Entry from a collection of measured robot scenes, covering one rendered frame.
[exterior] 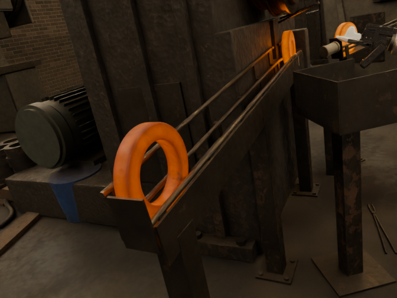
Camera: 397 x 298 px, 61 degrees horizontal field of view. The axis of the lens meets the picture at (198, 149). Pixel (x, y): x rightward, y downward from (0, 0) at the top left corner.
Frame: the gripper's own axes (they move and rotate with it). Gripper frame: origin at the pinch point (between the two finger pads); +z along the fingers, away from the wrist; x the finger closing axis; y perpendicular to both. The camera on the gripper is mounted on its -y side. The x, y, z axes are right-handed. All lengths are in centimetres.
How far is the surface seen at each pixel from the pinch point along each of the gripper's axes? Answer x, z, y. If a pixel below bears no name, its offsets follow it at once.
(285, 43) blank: 7.3, 20.0, -4.3
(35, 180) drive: 47, 138, -98
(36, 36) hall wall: -361, 614, -140
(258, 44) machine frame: 24.3, 26.9, -3.6
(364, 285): 59, -33, -67
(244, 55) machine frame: 41.2, 26.3, -5.4
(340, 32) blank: -36.0, 2.4, -1.6
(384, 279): 55, -39, -65
